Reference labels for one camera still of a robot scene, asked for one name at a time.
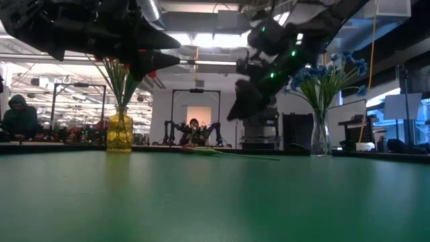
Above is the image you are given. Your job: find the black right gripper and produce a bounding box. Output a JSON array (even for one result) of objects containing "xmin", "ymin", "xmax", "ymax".
[{"xmin": 226, "ymin": 49, "xmax": 300, "ymax": 122}]

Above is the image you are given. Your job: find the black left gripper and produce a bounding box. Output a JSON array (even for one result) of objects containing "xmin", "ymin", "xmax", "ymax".
[{"xmin": 33, "ymin": 0, "xmax": 183, "ymax": 82}]

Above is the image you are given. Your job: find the red flower bunch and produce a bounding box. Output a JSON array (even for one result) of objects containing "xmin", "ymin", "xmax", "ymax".
[{"xmin": 86, "ymin": 55, "xmax": 142, "ymax": 114}]

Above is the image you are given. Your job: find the clear glass vase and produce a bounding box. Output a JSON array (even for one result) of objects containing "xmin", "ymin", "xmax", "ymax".
[{"xmin": 310, "ymin": 108, "xmax": 334, "ymax": 157}]

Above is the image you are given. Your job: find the yellow glass vase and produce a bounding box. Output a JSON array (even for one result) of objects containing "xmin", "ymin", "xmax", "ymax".
[{"xmin": 105, "ymin": 106, "xmax": 135, "ymax": 155}]

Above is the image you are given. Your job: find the black equipment cabinet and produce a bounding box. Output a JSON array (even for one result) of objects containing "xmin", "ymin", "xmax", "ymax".
[{"xmin": 241, "ymin": 106, "xmax": 280, "ymax": 151}]

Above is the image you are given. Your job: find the ceiling light strip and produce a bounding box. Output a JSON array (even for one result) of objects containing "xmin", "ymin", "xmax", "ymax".
[{"xmin": 177, "ymin": 59, "xmax": 239, "ymax": 67}]

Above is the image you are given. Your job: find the pale orange door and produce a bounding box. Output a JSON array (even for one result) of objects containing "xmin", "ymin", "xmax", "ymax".
[{"xmin": 185, "ymin": 106, "xmax": 213, "ymax": 128}]

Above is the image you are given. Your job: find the person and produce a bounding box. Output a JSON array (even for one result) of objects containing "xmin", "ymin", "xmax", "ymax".
[
  {"xmin": 182, "ymin": 118, "xmax": 206, "ymax": 147},
  {"xmin": 1, "ymin": 93, "xmax": 40, "ymax": 141}
]

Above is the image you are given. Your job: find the black upright panel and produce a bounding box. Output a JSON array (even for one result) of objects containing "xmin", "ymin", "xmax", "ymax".
[{"xmin": 282, "ymin": 113, "xmax": 313, "ymax": 149}]

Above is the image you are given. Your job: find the white partition panel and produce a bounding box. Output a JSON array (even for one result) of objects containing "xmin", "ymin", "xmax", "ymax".
[{"xmin": 327, "ymin": 98, "xmax": 368, "ymax": 149}]

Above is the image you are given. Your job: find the black desk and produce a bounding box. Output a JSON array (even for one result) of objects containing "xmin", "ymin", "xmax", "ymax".
[{"xmin": 337, "ymin": 114, "xmax": 386, "ymax": 152}]

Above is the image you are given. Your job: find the white box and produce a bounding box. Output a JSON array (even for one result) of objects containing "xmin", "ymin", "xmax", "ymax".
[{"xmin": 355, "ymin": 142, "xmax": 376, "ymax": 152}]

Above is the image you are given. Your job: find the green table mat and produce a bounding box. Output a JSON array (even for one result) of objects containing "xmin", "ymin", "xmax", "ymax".
[{"xmin": 0, "ymin": 143, "xmax": 430, "ymax": 165}]

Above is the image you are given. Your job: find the white board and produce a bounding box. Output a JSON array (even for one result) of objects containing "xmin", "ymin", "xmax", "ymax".
[{"xmin": 383, "ymin": 93, "xmax": 423, "ymax": 121}]

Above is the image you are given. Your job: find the silver ceiling duct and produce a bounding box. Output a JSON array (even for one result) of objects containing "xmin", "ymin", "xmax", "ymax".
[{"xmin": 135, "ymin": 0, "xmax": 163, "ymax": 23}]

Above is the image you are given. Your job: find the black gantry frame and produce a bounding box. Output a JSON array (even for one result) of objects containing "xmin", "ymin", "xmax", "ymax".
[
  {"xmin": 171, "ymin": 88, "xmax": 222, "ymax": 147},
  {"xmin": 51, "ymin": 82, "xmax": 108, "ymax": 135}
]

